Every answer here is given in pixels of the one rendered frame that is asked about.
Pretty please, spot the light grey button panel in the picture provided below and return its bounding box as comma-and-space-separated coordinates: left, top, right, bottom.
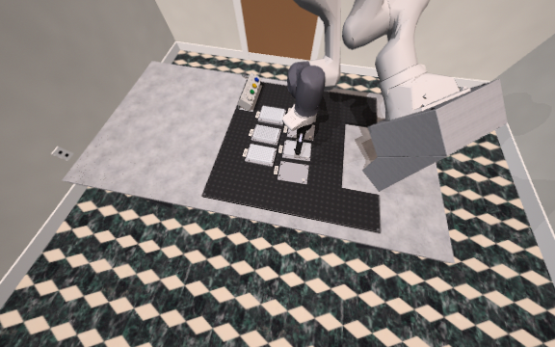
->
238, 72, 262, 112

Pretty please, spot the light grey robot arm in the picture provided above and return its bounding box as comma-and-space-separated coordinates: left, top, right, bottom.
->
282, 0, 470, 131

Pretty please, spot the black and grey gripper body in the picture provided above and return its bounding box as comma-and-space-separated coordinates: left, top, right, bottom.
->
298, 124, 312, 136

